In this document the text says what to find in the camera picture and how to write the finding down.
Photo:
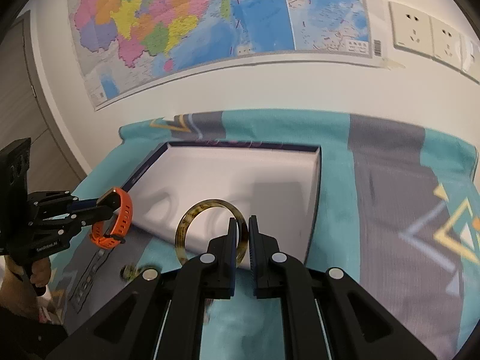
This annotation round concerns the colourful wall map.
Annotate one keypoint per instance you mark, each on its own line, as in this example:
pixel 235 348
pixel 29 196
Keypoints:
pixel 125 46

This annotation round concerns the white wall socket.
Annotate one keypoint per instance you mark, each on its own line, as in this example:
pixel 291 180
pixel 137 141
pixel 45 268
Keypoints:
pixel 446 44
pixel 411 29

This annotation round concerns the dark blue tray box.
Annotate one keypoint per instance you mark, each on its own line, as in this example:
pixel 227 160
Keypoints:
pixel 278 184

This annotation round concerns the person's left hand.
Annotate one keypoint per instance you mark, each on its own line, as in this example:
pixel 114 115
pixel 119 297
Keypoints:
pixel 17 290

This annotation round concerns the orange smart watch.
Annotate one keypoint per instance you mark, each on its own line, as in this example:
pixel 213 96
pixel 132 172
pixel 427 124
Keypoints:
pixel 127 207

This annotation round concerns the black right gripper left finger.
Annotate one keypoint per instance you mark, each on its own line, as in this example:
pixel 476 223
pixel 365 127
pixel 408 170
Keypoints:
pixel 158 315

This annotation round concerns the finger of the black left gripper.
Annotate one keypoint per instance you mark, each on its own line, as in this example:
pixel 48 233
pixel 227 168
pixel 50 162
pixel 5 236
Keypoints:
pixel 103 224
pixel 90 203

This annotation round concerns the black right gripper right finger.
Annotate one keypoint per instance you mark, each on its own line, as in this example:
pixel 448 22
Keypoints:
pixel 326 314

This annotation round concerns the white wall switch right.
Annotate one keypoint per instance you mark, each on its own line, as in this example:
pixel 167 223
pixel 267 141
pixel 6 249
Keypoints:
pixel 470 53

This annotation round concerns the wooden wardrobe door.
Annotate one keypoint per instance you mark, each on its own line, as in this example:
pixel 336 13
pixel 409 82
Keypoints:
pixel 25 113

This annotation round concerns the white wall socket middle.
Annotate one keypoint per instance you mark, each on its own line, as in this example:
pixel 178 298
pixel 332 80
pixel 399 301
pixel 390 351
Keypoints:
pixel 446 44

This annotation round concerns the teal grey patterned bedsheet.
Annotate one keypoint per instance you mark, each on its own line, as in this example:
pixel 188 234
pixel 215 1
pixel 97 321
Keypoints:
pixel 396 212

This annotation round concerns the white wall socket left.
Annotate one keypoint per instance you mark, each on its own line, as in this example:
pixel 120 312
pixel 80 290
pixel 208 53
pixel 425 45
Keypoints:
pixel 411 29

